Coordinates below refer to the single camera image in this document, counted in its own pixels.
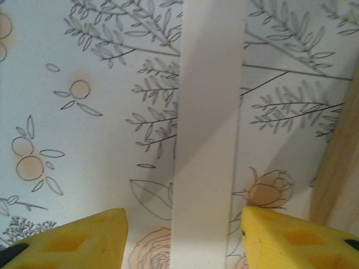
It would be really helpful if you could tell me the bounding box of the white mat board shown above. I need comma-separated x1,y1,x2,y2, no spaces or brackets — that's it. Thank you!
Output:
168,0,249,269

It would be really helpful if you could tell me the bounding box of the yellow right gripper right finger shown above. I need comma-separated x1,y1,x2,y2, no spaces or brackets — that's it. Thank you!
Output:
241,206,359,269

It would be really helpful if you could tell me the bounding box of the light wooden picture frame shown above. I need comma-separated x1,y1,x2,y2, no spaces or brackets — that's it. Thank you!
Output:
307,67,359,233

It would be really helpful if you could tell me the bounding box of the floral print tablecloth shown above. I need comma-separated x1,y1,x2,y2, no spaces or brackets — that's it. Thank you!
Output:
0,0,359,269

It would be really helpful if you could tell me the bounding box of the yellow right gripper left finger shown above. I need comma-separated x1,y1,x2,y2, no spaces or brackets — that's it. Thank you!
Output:
0,207,130,269

